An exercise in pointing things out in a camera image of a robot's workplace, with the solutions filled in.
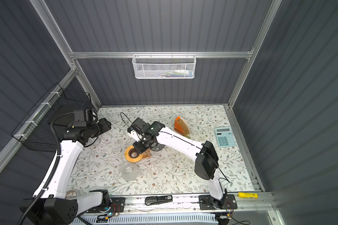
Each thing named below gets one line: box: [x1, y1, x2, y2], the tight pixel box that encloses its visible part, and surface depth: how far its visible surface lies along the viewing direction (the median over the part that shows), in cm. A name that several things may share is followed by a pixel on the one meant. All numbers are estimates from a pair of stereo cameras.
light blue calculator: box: [215, 126, 236, 148], surface depth 101 cm
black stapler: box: [144, 195, 173, 206], surface depth 74 cm
